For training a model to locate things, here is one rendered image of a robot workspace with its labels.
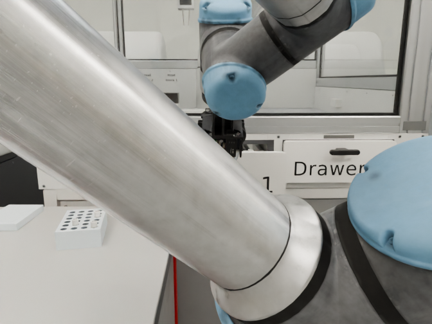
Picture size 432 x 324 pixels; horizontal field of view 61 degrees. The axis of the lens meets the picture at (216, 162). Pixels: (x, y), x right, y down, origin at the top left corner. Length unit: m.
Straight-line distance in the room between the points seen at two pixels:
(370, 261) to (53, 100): 0.24
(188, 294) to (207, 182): 0.91
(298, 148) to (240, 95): 0.54
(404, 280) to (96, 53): 0.25
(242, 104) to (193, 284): 0.74
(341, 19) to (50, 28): 0.32
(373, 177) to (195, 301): 0.88
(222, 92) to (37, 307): 0.41
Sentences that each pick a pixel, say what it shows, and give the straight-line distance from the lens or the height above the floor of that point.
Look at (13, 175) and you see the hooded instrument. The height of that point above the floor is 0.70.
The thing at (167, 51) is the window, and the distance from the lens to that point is 0.96.
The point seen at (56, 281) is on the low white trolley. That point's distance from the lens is 0.68.
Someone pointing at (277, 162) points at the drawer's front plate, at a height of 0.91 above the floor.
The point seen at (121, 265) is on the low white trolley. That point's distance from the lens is 0.70.
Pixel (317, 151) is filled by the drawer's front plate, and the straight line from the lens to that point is 0.98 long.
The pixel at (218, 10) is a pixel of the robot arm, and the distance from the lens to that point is 0.52.
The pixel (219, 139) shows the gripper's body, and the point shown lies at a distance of 0.65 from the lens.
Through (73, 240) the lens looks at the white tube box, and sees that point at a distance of 0.78.
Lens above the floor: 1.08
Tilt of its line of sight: 12 degrees down
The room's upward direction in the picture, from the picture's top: straight up
